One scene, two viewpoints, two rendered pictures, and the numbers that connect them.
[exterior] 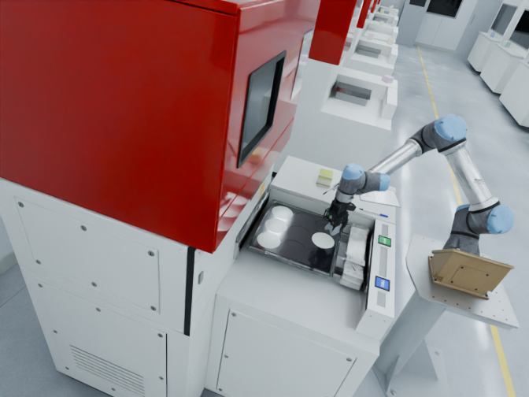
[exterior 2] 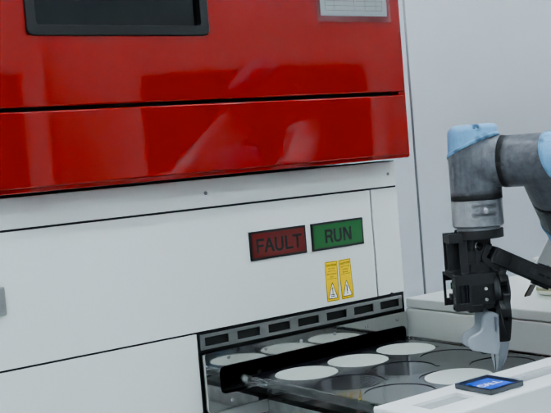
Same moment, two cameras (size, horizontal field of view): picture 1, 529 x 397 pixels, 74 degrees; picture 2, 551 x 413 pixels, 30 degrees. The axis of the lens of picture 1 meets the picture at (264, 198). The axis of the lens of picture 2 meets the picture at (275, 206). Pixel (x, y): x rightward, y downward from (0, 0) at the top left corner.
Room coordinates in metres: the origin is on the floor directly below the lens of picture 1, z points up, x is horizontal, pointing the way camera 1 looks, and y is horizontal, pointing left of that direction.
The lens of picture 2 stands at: (-0.09, -1.12, 1.25)
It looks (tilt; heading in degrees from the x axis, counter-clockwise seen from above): 3 degrees down; 42
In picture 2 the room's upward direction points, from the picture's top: 5 degrees counter-clockwise
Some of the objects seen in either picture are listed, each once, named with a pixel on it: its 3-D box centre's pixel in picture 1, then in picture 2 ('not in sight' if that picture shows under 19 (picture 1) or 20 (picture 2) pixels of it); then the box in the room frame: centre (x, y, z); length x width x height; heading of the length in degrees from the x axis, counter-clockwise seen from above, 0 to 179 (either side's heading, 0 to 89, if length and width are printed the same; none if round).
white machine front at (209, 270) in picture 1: (239, 220); (215, 301); (1.06, 0.08, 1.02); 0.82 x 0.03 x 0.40; 168
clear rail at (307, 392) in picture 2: (288, 260); (313, 394); (1.03, -0.15, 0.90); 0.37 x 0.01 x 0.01; 78
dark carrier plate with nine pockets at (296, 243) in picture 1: (298, 233); (403, 369); (1.20, -0.18, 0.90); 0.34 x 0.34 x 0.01; 78
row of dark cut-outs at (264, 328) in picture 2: (254, 209); (307, 320); (1.23, 0.03, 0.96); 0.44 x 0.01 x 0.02; 168
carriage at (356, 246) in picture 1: (354, 255); not in sight; (1.17, -0.44, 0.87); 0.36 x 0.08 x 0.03; 168
